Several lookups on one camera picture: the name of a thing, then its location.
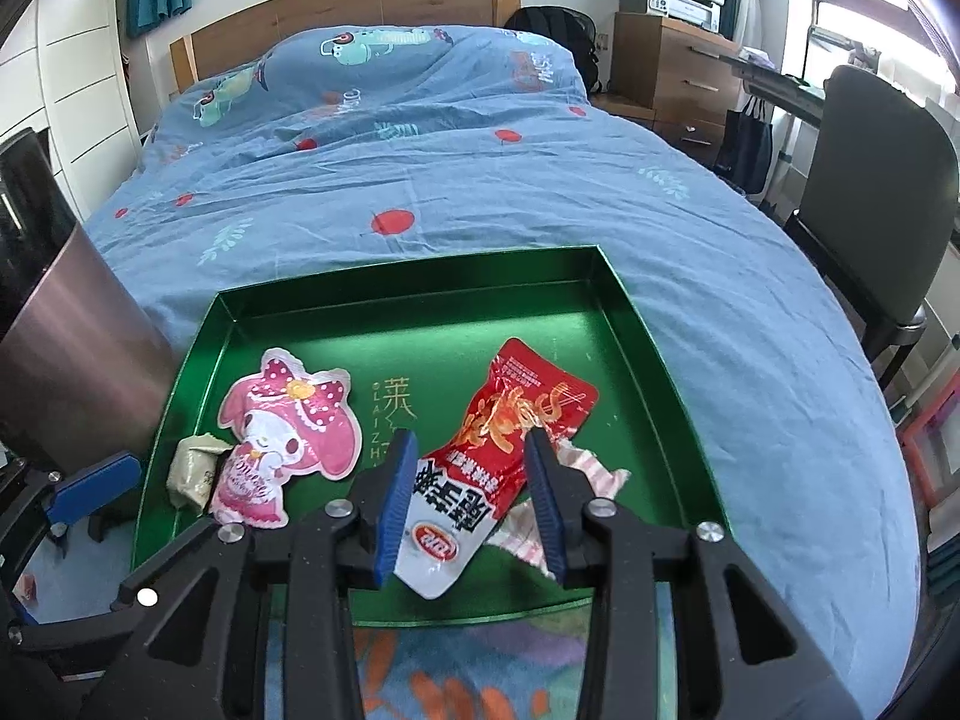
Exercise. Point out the grey desk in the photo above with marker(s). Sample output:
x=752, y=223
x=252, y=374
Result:
x=780, y=86

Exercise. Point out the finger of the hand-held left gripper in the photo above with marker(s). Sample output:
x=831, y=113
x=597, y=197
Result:
x=94, y=487
x=75, y=626

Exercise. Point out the pink cartoon snack packet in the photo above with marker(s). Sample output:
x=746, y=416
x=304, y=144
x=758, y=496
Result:
x=292, y=427

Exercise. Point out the black backpack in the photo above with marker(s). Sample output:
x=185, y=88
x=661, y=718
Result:
x=551, y=34

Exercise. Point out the pink striped snack packet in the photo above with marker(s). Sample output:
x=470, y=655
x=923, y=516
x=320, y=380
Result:
x=592, y=476

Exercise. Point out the red and white snack packet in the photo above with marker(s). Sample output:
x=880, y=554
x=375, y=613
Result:
x=510, y=412

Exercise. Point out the green box tray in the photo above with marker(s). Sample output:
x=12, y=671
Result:
x=450, y=315

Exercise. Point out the wooden drawer cabinet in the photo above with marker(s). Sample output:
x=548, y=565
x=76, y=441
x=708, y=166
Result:
x=667, y=75

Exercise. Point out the black chair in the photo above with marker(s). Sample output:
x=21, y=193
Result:
x=870, y=187

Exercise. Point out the wooden headboard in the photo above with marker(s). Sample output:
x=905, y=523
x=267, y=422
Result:
x=375, y=4

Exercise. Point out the black and bronze kettle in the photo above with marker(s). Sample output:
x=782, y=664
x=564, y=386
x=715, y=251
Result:
x=82, y=330

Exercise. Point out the orange framed board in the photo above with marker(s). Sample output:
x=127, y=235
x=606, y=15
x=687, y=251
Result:
x=930, y=450

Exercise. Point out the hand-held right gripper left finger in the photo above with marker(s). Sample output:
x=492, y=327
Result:
x=397, y=495

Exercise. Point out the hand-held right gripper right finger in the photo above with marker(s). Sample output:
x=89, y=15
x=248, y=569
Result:
x=546, y=495

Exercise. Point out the dark tote bag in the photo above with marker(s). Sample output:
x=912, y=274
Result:
x=746, y=146

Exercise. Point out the white wardrobe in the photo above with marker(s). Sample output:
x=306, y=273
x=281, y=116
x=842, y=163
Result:
x=75, y=30

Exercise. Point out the small beige snack packet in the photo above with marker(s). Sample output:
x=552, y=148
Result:
x=191, y=472

